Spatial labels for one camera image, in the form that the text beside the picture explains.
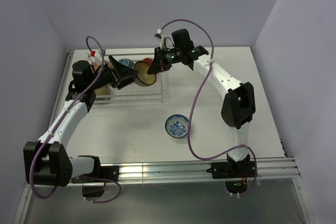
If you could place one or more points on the aluminium rail frame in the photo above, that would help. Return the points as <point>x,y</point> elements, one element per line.
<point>161,181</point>

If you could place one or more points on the white bowl red outside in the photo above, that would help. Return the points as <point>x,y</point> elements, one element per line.
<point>148,61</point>

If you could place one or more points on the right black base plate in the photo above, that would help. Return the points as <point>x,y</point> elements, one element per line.
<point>228,170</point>

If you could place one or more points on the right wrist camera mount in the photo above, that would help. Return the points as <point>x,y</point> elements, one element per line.
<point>165,41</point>

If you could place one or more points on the tan bowl speckled outside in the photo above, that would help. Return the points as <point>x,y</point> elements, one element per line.
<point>96,66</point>

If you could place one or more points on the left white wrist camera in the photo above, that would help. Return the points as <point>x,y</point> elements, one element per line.
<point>95,56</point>

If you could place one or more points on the blue white patterned bowl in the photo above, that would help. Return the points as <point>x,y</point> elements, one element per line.
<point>176,126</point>

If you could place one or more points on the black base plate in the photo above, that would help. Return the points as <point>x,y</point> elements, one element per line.
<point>228,170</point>
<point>110,172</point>

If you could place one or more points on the small tan bowl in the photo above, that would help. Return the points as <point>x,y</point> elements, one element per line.
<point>143,79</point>

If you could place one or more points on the white wire dish rack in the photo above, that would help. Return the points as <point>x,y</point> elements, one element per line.
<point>132,94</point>

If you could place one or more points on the tan bowl dark rim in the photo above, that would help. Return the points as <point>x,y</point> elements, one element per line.
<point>127,62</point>

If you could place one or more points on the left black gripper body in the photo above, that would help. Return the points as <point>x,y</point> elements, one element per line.
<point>106,77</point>

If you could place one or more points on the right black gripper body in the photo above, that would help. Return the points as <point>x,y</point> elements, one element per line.
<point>169,57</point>

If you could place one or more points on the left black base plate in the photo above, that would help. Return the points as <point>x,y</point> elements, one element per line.
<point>110,172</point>

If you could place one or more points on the black glazed bowl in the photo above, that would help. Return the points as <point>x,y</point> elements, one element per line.
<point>102,94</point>

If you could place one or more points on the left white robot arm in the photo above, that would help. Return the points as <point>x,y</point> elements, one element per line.
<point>46,160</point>

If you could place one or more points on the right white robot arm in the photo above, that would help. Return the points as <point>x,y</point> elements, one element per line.
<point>238,98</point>

